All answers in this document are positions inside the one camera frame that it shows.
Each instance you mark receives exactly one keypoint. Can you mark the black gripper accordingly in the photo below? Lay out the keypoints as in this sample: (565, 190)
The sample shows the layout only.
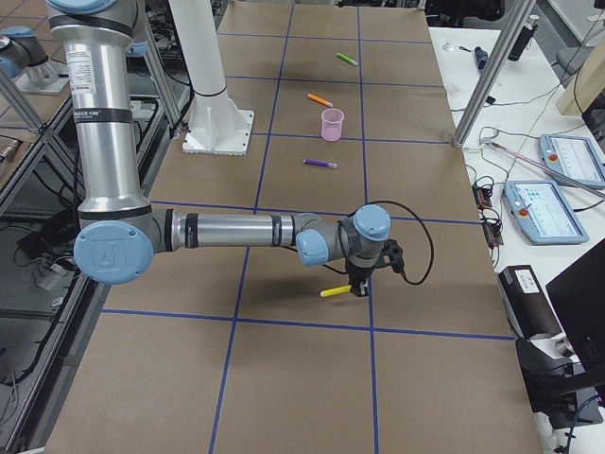
(358, 274)

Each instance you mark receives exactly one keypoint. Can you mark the yellow marker pen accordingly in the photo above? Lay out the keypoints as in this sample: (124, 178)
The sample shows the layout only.
(331, 292)

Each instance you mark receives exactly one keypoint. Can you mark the purple marker pen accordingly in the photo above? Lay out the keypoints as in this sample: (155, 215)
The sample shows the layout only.
(310, 162)

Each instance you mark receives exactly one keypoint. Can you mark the green marker pen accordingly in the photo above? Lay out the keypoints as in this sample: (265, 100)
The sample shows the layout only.
(347, 59)

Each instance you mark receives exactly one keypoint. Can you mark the pink mesh pen holder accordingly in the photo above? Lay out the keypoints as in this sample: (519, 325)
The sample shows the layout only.
(331, 124)

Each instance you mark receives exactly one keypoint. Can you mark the orange marker pen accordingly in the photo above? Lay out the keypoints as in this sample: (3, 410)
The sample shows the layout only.
(320, 100)

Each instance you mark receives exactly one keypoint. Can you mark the black cardboard box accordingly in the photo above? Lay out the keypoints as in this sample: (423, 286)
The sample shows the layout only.
(528, 311)

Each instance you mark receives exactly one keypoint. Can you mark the near teach pendant tablet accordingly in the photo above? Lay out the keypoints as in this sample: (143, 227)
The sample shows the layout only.
(542, 213)

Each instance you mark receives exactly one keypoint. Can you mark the teach pendant tablet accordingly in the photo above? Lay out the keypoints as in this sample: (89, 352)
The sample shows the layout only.
(542, 213)
(573, 156)

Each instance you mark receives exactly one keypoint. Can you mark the black monitor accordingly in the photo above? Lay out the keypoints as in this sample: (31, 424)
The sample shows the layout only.
(577, 295)

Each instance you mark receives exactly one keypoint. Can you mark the far teach pendant tablet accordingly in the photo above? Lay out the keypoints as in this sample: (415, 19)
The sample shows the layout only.
(573, 156)

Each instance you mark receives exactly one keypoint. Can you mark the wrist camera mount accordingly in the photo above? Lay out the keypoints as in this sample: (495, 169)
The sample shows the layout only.
(392, 256)

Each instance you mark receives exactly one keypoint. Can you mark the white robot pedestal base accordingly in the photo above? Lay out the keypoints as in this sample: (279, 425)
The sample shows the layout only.
(215, 124)

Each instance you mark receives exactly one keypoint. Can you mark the aluminium frame post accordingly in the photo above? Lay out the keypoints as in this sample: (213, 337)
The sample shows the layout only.
(499, 54)

